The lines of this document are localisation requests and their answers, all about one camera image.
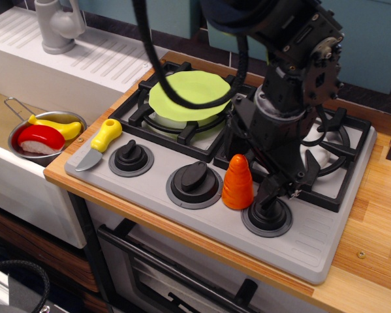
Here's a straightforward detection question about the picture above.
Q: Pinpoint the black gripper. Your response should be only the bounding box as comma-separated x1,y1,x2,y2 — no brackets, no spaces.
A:
224,96,316,214

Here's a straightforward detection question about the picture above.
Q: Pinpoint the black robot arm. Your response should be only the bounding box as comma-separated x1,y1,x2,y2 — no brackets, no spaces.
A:
201,1,343,213

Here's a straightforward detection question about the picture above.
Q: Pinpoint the orange toy carrot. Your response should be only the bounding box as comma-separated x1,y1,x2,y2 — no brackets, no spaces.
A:
221,154,254,210

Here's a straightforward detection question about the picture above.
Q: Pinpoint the black right stove knob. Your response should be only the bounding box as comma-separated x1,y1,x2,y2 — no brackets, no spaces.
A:
242,198,293,238

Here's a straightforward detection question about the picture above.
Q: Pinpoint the black stove knob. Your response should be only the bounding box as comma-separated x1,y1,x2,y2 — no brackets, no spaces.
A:
242,198,293,238
109,140,154,177
166,161,223,210

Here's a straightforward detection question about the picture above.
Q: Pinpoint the black middle stove knob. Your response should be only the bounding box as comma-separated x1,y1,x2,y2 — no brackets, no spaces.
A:
166,161,223,210

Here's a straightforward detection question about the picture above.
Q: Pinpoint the black left burner grate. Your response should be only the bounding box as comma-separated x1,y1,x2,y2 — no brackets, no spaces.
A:
111,61,235,162

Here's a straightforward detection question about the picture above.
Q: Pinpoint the black burner grate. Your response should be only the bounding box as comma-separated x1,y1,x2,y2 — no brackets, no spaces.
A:
111,61,235,162
213,89,373,214

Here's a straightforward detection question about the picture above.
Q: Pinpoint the grey toy stove top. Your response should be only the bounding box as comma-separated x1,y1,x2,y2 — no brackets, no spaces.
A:
65,76,377,284

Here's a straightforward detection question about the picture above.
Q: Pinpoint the black right burner grate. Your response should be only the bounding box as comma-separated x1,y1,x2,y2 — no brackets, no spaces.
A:
213,89,373,214

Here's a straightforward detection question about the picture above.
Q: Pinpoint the light green plastic plate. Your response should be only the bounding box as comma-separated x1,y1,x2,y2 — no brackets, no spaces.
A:
148,70,230,122

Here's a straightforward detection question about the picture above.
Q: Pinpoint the black left stove knob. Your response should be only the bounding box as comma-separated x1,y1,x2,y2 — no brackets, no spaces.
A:
109,140,154,177

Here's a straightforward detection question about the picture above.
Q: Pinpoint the toy oven door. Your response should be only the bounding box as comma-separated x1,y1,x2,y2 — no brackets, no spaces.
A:
96,219,320,312

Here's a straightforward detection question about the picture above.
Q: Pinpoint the white toy sink unit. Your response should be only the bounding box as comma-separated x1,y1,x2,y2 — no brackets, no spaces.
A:
0,7,150,248

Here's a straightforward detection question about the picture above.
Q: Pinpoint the yellow toy banana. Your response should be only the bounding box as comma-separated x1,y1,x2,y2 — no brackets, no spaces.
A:
28,115,82,141

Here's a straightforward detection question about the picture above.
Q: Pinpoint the small metal pot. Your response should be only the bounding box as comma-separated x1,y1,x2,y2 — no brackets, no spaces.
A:
4,97,87,166

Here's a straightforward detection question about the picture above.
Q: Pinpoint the red and white toy sushi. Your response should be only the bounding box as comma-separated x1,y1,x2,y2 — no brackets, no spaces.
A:
17,125,65,155

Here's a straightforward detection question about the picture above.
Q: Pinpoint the grey toy faucet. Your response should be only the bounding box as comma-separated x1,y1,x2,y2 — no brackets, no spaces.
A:
35,0,86,55

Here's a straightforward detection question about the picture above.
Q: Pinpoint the yellow handled toy knife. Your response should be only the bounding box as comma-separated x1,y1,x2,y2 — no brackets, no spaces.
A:
75,119,123,172

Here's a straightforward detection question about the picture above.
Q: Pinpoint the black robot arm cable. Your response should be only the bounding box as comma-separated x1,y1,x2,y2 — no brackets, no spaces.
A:
131,0,250,110

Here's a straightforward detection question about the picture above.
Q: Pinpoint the black braided cable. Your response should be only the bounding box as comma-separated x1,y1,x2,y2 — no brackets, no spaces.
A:
0,260,51,313

